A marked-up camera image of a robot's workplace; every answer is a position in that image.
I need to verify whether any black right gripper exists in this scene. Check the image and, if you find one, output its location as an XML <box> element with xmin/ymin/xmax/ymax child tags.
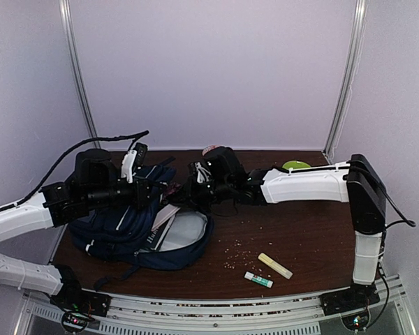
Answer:
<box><xmin>170</xmin><ymin>174</ymin><xmax>233</xmax><ymax>213</ymax></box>

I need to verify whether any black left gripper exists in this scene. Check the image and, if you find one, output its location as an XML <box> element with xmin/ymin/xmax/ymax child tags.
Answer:
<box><xmin>83</xmin><ymin>175</ymin><xmax>167</xmax><ymax>210</ymax></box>

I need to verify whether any pink flower Designer Fate book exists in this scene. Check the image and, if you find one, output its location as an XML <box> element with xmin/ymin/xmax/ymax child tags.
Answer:
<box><xmin>152</xmin><ymin>182</ymin><xmax>182</xmax><ymax>231</ymax></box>

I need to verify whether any navy blue student backpack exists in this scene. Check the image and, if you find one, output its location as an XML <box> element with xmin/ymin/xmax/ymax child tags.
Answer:
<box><xmin>68</xmin><ymin>156</ymin><xmax>216</xmax><ymax>291</ymax></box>

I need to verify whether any teal Humor hardcover book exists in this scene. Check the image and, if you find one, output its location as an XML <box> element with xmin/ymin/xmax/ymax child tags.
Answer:
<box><xmin>141</xmin><ymin>218</ymin><xmax>174</xmax><ymax>251</ymax></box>

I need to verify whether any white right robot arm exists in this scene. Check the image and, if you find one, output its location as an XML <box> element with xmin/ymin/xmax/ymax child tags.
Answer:
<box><xmin>181</xmin><ymin>146</ymin><xmax>386</xmax><ymax>308</ymax></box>

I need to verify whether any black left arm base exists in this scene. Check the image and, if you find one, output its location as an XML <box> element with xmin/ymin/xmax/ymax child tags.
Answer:
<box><xmin>51</xmin><ymin>265</ymin><xmax>111</xmax><ymax>317</ymax></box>

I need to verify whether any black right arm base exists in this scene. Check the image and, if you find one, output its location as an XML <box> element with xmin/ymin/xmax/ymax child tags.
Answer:
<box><xmin>319</xmin><ymin>282</ymin><xmax>380</xmax><ymax>316</ymax></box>

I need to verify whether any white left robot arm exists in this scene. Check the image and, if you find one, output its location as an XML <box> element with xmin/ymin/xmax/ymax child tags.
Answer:
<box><xmin>0</xmin><ymin>144</ymin><xmax>166</xmax><ymax>310</ymax></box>

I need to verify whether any red blue patterned bowl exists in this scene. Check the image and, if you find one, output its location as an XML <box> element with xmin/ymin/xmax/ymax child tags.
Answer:
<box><xmin>202</xmin><ymin>145</ymin><xmax>219</xmax><ymax>156</ymax></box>

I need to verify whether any green plate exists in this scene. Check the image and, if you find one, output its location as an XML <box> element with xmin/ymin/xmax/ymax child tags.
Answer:
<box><xmin>281</xmin><ymin>160</ymin><xmax>311</xmax><ymax>170</ymax></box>

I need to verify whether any yellow highlighter pen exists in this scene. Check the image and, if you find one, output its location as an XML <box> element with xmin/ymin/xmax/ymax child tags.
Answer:
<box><xmin>258</xmin><ymin>253</ymin><xmax>293</xmax><ymax>280</ymax></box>

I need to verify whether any white green glue stick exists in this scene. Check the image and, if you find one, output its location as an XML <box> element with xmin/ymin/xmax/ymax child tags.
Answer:
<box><xmin>244</xmin><ymin>271</ymin><xmax>273</xmax><ymax>288</ymax></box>

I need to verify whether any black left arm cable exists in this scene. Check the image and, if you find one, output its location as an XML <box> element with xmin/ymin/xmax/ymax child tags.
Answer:
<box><xmin>0</xmin><ymin>130</ymin><xmax>150</xmax><ymax>216</ymax></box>

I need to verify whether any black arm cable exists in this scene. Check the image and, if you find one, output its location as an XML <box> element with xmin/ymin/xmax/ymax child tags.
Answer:
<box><xmin>0</xmin><ymin>130</ymin><xmax>150</xmax><ymax>216</ymax></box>
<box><xmin>366</xmin><ymin>167</ymin><xmax>417</xmax><ymax>230</ymax></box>

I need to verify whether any aluminium front rail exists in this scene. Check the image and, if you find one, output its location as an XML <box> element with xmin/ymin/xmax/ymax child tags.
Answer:
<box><xmin>11</xmin><ymin>275</ymin><xmax>419</xmax><ymax>334</ymax></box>

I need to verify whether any left aluminium frame post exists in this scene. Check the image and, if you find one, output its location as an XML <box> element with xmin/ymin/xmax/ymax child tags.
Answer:
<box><xmin>59</xmin><ymin>0</ymin><xmax>98</xmax><ymax>138</ymax></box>

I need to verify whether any aluminium frame post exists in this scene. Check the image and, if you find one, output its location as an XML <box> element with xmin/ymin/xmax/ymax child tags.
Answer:
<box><xmin>59</xmin><ymin>0</ymin><xmax>98</xmax><ymax>138</ymax></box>
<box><xmin>323</xmin><ymin>0</ymin><xmax>368</xmax><ymax>161</ymax></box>

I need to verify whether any right aluminium frame post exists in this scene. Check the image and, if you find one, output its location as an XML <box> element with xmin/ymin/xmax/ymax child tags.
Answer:
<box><xmin>323</xmin><ymin>0</ymin><xmax>368</xmax><ymax>161</ymax></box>

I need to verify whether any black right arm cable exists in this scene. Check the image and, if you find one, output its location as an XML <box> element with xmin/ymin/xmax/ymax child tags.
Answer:
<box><xmin>366</xmin><ymin>167</ymin><xmax>417</xmax><ymax>230</ymax></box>

